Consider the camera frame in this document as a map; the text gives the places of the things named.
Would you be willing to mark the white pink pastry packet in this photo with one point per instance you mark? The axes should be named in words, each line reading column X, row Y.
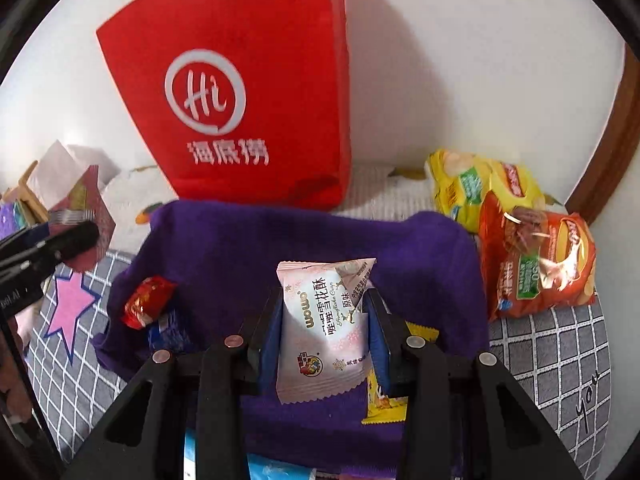
column 325, row 330

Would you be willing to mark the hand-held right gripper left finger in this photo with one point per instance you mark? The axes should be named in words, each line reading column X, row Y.
column 272, row 340

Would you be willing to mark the grey checked tablecloth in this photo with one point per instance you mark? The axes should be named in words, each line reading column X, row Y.
column 540, row 360

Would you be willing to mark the yellow triangular snack packet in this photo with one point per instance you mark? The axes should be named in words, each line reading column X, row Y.
column 382, row 405

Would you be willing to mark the brown wooden door frame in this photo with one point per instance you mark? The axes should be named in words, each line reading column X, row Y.
column 610, row 150

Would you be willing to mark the blue cardboard box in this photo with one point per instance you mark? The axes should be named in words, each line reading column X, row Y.
column 280, row 470

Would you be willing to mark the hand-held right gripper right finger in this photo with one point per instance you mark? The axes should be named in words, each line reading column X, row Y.
column 380, row 350

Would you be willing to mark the wooden chair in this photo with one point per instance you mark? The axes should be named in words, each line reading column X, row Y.
column 30, row 195

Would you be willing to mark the red candy packet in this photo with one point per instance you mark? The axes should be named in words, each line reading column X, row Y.
column 147, row 302

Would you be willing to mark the pink star sticker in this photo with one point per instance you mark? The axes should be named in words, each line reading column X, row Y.
column 70, row 305

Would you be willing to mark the purple knitted cloth tray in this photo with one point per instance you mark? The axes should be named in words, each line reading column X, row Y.
column 250, row 240

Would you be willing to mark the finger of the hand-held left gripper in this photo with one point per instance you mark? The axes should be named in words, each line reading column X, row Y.
column 75, row 240
column 25, row 239

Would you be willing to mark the yellow chips bag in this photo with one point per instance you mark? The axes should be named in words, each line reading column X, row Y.
column 460, row 185

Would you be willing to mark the orange chips bag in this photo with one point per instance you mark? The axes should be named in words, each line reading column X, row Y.
column 540, row 270

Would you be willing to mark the blue snack packet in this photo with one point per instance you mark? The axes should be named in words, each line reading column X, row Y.
column 170, row 332

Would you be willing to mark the white plastic bag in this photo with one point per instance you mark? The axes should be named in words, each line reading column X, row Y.
column 60, row 165

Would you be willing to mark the colourful cloth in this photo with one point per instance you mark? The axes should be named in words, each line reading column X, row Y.
column 15, row 215

